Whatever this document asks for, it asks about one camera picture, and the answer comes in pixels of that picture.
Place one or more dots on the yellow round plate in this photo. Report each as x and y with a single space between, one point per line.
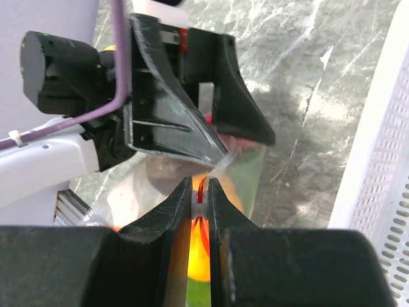
110 48

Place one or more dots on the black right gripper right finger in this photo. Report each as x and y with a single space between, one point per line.
253 266

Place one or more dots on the green orange mango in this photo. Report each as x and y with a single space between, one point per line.
198 294

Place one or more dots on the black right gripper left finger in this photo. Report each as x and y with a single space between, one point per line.
144 264

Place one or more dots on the clear zip bag orange zipper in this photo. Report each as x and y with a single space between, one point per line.
130 190

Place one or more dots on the aluminium frame rail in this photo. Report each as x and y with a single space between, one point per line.
70 209

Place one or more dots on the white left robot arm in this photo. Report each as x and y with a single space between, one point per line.
53 154

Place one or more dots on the white plastic basket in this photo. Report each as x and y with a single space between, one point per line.
373 193

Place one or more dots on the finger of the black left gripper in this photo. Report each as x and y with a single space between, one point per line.
211 58

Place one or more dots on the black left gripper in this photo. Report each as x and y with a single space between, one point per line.
70 78

